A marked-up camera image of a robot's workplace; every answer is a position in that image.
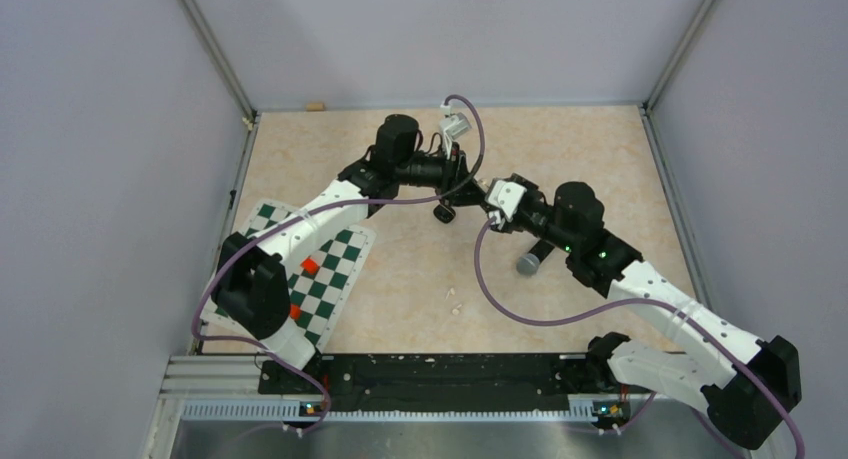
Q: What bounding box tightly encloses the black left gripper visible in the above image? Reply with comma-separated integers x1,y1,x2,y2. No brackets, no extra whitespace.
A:
396,142,490,208

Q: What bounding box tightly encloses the black earbud charging case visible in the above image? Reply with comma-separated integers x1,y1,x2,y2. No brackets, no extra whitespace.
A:
433,204,456,224

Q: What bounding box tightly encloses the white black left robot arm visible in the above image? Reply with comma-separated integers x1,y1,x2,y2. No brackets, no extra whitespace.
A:
210,113,475,393

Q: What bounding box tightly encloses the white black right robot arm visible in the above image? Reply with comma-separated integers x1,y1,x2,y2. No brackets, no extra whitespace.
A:
487,175,806,458

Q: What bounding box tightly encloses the green white chessboard mat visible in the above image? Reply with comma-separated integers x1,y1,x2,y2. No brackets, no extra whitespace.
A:
201,199,377,352

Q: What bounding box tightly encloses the red hexagonal block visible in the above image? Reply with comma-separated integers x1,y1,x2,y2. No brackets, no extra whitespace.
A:
301,258,320,275

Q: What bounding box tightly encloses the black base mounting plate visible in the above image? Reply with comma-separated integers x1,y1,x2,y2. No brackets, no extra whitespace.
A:
258,353,640,413

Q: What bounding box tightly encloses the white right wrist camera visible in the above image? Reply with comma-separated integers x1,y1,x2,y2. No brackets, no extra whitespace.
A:
484,179,527,230

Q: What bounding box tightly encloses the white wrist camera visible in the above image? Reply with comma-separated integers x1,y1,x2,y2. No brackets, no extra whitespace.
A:
439,113,472,141
484,179,527,230

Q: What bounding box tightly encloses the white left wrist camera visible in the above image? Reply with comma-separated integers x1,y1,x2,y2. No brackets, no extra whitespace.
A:
439,113,472,141

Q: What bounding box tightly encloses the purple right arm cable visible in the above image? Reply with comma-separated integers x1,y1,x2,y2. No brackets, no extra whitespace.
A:
472,217,807,459

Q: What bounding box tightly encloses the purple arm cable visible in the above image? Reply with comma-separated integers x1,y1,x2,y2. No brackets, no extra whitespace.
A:
472,217,807,459
190,94,487,439

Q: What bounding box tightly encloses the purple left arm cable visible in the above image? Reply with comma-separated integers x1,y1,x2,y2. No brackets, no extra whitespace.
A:
190,94,487,439

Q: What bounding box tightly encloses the aluminium front rail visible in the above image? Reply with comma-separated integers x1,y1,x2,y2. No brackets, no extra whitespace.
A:
142,353,786,459

